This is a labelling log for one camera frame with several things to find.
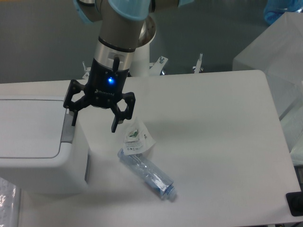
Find white push-lid trash can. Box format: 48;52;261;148
0;95;90;194

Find translucent plastic storage box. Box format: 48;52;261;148
232;12;303;166

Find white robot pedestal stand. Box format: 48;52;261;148
81;16;204;79

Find clear plastic sheet bottom left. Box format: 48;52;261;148
0;178;21;227

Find blue plastic bag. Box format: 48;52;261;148
263;0;303;25

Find white plastic wrapper green print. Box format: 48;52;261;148
122;117;156;155

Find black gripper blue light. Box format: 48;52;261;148
63;58;135;133

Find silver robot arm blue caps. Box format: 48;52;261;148
63;0;190;132

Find black device at table edge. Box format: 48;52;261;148
286;192;303;217

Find clear crushed plastic bottle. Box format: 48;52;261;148
117;149;177;201

